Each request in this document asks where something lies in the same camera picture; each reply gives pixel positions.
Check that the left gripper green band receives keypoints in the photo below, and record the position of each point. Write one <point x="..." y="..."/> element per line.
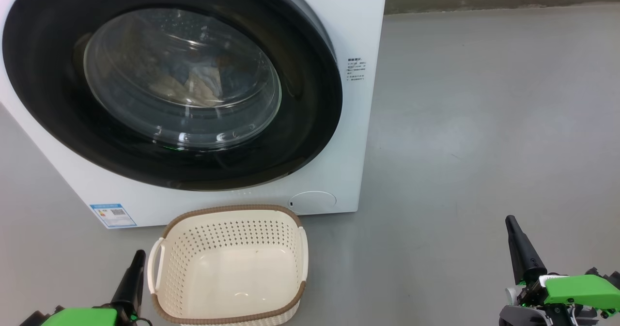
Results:
<point x="77" y="317"/>

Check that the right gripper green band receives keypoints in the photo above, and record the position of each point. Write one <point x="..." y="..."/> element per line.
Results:
<point x="581" y="292"/>

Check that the blue and cream cartoon garment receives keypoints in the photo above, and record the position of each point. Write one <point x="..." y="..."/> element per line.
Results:
<point x="193" y="87"/>

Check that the black round glass washer door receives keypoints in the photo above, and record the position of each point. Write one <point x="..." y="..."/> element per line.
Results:
<point x="310" y="122"/>

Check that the cream perforated laundry basket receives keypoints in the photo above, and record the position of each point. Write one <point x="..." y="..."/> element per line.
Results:
<point x="227" y="229"/>

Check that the white front-load washing machine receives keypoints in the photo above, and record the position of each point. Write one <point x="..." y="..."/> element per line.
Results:
<point x="358" y="147"/>

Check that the blue energy label sticker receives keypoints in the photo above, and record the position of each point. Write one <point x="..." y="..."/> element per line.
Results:
<point x="113" y="215"/>

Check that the round white filter cover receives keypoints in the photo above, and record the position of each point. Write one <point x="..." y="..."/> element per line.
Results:
<point x="314" y="202"/>

